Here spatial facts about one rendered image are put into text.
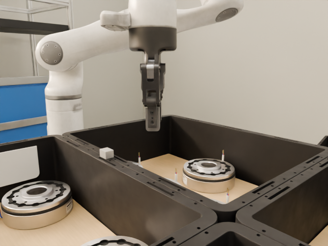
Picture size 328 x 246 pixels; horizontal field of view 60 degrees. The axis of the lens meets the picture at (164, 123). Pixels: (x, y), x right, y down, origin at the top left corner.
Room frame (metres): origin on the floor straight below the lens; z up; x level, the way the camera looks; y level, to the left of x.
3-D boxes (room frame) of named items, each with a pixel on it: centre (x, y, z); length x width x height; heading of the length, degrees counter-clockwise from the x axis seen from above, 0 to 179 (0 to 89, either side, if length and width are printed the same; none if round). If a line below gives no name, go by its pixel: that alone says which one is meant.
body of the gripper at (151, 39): (0.47, 0.02, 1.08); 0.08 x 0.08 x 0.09
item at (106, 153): (0.40, 0.08, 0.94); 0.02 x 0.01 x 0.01; 41
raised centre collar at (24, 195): (0.42, 0.20, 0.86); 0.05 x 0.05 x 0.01
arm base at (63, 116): (0.75, 0.27, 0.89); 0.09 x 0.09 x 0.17; 51
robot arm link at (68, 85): (0.75, 0.27, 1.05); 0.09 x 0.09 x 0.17; 89
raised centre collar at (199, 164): (0.53, -0.09, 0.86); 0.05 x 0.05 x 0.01
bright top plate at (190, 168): (0.53, -0.09, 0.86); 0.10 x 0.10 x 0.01
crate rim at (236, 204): (0.49, -0.04, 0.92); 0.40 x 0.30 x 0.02; 41
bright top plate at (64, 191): (0.42, 0.20, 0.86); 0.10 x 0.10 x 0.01
